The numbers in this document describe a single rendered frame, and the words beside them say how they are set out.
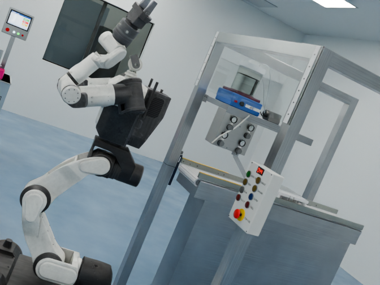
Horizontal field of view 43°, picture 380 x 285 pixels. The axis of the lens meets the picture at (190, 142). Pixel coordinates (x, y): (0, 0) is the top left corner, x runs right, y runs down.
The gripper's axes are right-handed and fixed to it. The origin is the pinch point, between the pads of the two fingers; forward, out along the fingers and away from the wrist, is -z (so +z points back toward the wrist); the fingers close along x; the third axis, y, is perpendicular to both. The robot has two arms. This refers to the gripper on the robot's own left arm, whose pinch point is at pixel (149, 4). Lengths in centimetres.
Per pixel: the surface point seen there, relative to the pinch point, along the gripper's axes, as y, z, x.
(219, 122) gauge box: 83, 29, 2
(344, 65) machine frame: 63, -36, -43
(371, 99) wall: 479, -42, 190
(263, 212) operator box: 54, 25, -74
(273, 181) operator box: 50, 14, -69
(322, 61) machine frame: 53, -31, -41
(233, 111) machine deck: 85, 19, 3
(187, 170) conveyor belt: 95, 65, 4
